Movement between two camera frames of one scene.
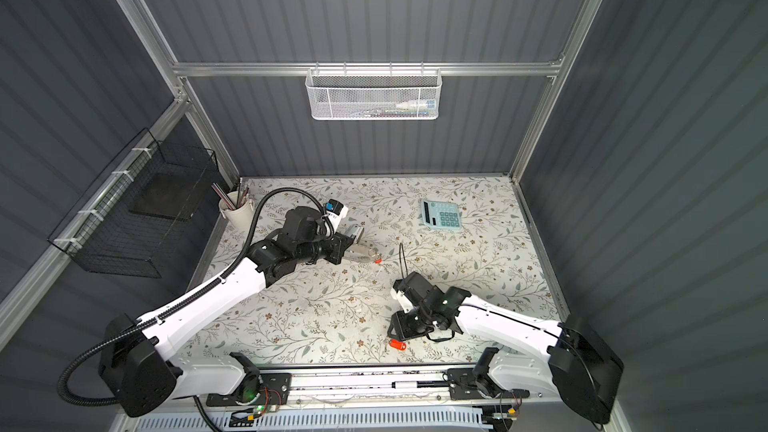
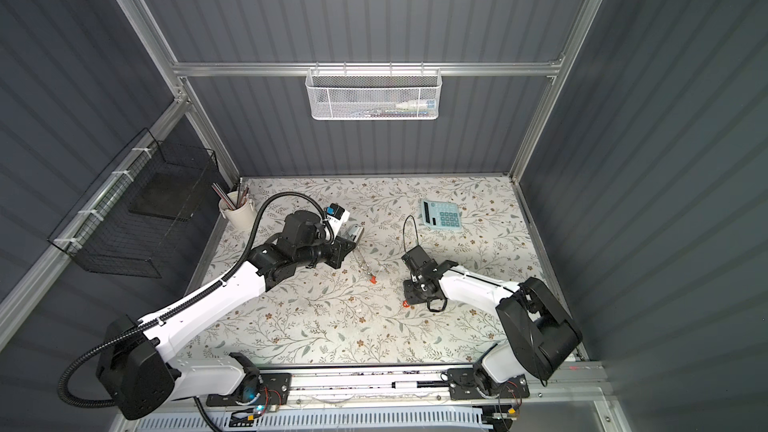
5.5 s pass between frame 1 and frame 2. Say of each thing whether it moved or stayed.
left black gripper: stayed
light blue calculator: stayed
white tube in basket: stayed
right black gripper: moved
